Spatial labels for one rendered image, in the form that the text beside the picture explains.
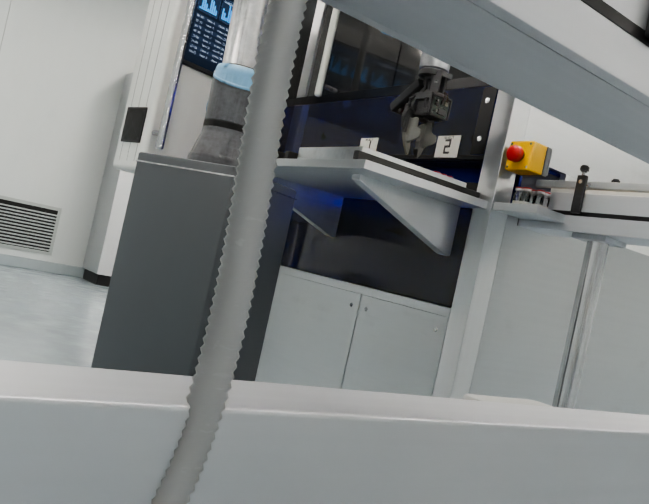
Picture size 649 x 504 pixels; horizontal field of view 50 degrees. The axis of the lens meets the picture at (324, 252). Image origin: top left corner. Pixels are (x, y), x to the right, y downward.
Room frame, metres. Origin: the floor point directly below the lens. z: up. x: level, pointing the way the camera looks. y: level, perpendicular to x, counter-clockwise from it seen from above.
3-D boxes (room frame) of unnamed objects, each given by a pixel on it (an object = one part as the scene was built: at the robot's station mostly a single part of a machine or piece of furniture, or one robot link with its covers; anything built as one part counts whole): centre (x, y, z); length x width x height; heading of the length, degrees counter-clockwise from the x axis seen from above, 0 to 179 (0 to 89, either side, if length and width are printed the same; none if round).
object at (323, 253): (2.55, 0.24, 0.73); 1.98 x 0.01 x 0.25; 36
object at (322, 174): (1.90, -0.03, 0.87); 0.70 x 0.48 x 0.02; 36
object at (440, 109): (1.72, -0.17, 1.10); 0.09 x 0.08 x 0.12; 35
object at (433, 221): (1.69, -0.17, 0.79); 0.34 x 0.03 x 0.13; 126
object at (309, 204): (2.10, 0.12, 0.79); 0.34 x 0.03 x 0.13; 126
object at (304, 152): (1.74, -0.10, 0.90); 0.34 x 0.26 x 0.04; 125
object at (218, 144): (1.50, 0.25, 0.84); 0.15 x 0.15 x 0.10
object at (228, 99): (1.50, 0.26, 0.96); 0.13 x 0.12 x 0.14; 12
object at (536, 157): (1.67, -0.43, 0.99); 0.08 x 0.07 x 0.07; 126
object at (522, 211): (1.68, -0.48, 0.87); 0.14 x 0.13 x 0.02; 126
